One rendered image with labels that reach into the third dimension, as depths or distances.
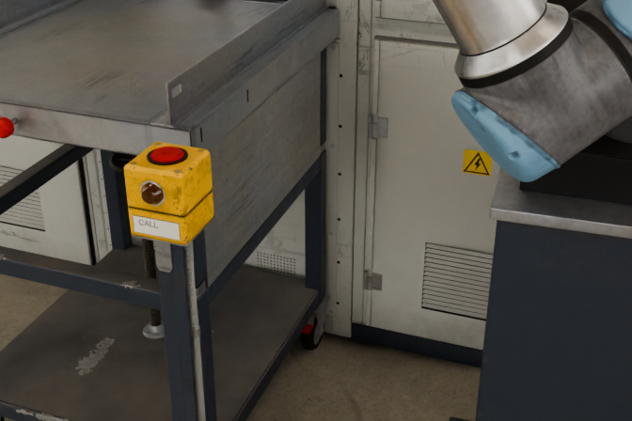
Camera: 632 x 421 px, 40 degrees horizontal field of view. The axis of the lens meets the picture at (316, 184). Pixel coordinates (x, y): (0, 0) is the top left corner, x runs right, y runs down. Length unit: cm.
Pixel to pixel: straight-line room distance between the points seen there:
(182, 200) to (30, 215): 150
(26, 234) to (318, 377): 94
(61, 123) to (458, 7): 66
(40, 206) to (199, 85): 119
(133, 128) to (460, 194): 85
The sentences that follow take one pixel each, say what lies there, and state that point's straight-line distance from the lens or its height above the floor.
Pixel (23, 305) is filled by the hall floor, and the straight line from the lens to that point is 248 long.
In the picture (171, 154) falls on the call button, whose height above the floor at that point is 91.
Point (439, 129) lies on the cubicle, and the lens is 187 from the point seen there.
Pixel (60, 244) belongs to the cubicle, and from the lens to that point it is 250.
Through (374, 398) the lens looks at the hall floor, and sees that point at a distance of 207.
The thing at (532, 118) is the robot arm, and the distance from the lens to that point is 105.
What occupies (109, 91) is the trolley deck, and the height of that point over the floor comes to 85.
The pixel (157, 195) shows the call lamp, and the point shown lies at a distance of 104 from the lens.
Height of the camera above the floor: 135
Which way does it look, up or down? 27 degrees down
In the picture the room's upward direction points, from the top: straight up
